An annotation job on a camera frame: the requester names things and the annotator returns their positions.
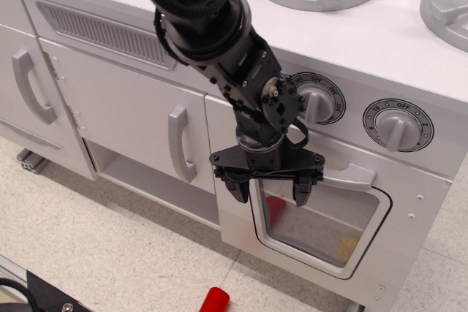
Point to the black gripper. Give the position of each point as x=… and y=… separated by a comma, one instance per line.
x=262, y=152

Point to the white oven door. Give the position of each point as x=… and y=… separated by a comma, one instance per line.
x=390, y=221

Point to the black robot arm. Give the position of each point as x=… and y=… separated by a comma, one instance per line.
x=216, y=37

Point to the red object inside oven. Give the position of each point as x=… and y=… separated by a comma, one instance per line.
x=275, y=207

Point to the yellow object inside oven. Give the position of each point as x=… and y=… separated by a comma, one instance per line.
x=346, y=247

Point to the grey left oven knob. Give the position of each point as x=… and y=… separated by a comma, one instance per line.
x=325, y=103

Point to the grey oven knob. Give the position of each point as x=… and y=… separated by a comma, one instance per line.
x=325, y=103
x=398, y=125

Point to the grey right oven knob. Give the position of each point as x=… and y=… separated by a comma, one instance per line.
x=398, y=125

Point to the red cylinder on floor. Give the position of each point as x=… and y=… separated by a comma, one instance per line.
x=216, y=300

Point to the white cabinet door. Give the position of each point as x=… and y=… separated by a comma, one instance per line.
x=126, y=112

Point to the white toy kitchen body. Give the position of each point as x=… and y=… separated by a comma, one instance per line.
x=137, y=239

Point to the silver vent grille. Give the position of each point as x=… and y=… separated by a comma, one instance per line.
x=105, y=33

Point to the silver right stove burner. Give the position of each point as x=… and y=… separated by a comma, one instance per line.
x=441, y=17

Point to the white left fridge door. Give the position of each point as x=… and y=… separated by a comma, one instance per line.
x=58, y=142

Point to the silver oven door handle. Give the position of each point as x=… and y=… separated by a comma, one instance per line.
x=353, y=178

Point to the silver cabinet door handle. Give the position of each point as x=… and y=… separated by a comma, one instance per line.
x=177, y=121

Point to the aluminium frame rail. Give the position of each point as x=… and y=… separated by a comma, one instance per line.
x=31, y=161

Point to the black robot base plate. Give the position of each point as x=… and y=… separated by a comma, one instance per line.
x=40, y=296

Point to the silver left door handle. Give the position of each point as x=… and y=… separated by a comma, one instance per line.
x=21, y=66

